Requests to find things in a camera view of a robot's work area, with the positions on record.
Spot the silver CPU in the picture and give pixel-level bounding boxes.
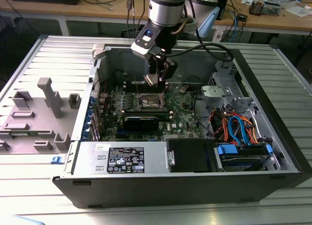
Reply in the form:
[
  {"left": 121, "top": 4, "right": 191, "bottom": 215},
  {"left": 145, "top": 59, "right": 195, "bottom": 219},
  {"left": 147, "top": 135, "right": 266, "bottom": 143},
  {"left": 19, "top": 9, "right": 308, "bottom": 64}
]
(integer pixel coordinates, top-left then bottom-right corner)
[{"left": 143, "top": 73, "right": 159, "bottom": 87}]

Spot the metal locking lever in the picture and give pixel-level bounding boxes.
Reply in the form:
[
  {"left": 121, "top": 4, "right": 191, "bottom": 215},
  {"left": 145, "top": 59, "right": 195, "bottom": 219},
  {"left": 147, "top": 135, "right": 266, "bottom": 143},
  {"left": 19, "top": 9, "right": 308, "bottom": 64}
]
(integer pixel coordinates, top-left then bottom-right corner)
[
  {"left": 136, "top": 104, "right": 167, "bottom": 111},
  {"left": 133, "top": 75, "right": 141, "bottom": 99}
]

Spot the CPU socket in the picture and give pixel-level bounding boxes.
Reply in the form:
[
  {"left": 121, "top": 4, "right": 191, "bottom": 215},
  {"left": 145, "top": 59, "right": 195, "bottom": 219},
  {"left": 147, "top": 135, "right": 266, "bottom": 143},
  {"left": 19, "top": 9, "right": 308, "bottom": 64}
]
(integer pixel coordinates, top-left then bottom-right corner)
[{"left": 138, "top": 93, "right": 167, "bottom": 112}]

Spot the black upright box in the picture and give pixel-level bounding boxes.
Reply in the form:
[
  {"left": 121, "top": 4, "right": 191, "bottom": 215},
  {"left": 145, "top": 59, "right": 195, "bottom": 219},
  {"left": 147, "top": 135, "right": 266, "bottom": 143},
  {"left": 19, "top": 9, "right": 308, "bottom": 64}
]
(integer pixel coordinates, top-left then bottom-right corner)
[{"left": 215, "top": 0, "right": 230, "bottom": 20}]

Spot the green motherboard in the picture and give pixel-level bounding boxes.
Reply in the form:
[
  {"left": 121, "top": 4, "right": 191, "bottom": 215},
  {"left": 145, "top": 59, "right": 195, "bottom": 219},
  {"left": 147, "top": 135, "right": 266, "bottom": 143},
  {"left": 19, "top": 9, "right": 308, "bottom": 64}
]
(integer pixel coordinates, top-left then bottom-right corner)
[{"left": 97, "top": 82, "right": 204, "bottom": 142}]

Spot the silver disk bay cage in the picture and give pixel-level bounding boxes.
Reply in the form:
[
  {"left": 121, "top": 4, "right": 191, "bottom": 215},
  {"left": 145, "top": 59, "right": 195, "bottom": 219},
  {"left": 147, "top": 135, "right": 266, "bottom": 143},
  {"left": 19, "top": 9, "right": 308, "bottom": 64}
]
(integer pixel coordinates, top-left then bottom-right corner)
[{"left": 201, "top": 58, "right": 253, "bottom": 113}]

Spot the black graphics card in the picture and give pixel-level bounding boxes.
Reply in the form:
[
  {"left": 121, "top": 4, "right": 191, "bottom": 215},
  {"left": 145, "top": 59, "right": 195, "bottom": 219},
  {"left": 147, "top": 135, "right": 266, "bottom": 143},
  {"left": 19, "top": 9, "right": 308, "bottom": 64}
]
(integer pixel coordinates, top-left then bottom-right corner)
[{"left": 122, "top": 115, "right": 160, "bottom": 133}]

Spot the copper heatsink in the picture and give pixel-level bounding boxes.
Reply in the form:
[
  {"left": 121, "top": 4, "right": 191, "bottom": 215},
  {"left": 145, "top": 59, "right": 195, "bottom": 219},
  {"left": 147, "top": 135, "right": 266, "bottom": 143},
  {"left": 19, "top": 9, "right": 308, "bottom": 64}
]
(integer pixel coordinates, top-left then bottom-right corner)
[{"left": 248, "top": 0, "right": 266, "bottom": 16}]

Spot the grey electronic component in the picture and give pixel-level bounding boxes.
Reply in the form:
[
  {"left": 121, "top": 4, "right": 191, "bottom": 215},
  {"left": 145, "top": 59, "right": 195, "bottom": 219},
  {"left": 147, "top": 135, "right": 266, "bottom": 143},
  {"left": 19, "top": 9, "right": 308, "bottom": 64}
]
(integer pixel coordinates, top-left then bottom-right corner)
[{"left": 264, "top": 0, "right": 281, "bottom": 16}]

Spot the hard disk in blue carrier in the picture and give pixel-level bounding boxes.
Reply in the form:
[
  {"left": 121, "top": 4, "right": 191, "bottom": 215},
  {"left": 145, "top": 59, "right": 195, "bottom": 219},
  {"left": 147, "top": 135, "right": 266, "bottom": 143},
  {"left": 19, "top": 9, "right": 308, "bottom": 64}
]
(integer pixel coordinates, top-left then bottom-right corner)
[{"left": 215, "top": 143, "right": 274, "bottom": 172}]

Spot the wooden desk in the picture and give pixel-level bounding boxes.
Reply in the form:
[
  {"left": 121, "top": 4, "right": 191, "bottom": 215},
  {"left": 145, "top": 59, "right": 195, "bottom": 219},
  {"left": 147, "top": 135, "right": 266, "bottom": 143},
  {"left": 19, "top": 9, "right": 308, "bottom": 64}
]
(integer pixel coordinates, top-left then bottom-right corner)
[{"left": 0, "top": 0, "right": 312, "bottom": 37}]

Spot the white paper sheet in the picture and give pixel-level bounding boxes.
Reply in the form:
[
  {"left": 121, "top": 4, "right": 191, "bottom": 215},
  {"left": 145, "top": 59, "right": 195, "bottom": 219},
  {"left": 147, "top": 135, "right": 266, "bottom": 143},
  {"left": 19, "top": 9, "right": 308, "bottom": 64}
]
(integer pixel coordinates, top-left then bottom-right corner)
[{"left": 284, "top": 5, "right": 312, "bottom": 18}]

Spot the silver power supply unit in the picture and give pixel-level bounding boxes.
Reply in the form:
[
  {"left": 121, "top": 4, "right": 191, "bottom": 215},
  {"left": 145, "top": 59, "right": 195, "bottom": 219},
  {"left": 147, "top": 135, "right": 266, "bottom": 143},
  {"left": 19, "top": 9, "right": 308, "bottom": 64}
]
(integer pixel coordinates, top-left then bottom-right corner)
[{"left": 72, "top": 141, "right": 169, "bottom": 175}]

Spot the black PC case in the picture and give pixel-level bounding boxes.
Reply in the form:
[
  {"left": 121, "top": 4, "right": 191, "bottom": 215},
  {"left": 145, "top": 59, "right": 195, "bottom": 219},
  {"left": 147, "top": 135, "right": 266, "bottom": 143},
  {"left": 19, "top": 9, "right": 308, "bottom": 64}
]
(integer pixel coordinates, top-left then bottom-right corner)
[{"left": 52, "top": 43, "right": 312, "bottom": 210}]

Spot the grey parts rack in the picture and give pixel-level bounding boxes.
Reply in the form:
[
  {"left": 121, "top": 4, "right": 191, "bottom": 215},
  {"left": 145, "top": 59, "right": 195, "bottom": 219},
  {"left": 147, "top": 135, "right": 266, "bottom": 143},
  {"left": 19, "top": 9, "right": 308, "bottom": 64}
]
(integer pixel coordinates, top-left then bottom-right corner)
[{"left": 0, "top": 77, "right": 81, "bottom": 155}]

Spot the blue plastic latch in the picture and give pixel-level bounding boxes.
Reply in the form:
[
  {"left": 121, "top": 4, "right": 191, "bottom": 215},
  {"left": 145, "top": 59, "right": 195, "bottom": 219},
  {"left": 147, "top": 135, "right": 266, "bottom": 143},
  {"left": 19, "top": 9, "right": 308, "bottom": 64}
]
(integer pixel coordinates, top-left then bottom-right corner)
[{"left": 50, "top": 155, "right": 65, "bottom": 166}]

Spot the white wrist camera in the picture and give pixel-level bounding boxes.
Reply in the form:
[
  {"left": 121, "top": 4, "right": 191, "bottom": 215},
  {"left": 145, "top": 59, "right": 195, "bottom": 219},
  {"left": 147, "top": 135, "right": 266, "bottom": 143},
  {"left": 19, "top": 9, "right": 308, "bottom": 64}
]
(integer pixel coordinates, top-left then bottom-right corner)
[{"left": 131, "top": 29, "right": 159, "bottom": 57}]

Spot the black camera cable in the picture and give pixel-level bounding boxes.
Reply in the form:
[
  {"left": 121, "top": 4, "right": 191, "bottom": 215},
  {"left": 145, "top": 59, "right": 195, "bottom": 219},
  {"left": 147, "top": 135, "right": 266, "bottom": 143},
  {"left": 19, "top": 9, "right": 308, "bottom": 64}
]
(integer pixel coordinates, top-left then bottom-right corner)
[{"left": 159, "top": 42, "right": 235, "bottom": 63}]

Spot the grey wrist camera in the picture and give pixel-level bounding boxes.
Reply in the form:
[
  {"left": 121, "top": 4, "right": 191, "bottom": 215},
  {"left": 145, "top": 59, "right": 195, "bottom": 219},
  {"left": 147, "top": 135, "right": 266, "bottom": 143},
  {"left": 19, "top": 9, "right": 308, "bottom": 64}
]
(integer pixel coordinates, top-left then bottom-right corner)
[{"left": 182, "top": 17, "right": 198, "bottom": 33}]

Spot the blue network cable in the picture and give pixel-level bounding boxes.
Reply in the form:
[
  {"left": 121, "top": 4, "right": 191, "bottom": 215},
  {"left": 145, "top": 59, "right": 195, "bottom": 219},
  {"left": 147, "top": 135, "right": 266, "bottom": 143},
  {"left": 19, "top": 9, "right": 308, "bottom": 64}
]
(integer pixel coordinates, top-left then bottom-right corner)
[{"left": 233, "top": 10, "right": 242, "bottom": 42}]

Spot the orange wire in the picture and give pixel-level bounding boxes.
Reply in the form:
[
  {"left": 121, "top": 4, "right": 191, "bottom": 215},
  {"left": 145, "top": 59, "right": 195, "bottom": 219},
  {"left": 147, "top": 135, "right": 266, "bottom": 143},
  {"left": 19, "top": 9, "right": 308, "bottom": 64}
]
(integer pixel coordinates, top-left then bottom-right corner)
[
  {"left": 209, "top": 109, "right": 231, "bottom": 141},
  {"left": 240, "top": 114, "right": 261, "bottom": 145}
]

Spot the blue wire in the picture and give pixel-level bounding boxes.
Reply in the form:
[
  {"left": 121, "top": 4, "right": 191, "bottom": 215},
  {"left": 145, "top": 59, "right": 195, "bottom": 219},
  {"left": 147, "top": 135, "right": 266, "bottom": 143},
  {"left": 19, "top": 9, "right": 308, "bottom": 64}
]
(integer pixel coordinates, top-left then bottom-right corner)
[{"left": 227, "top": 114, "right": 253, "bottom": 147}]

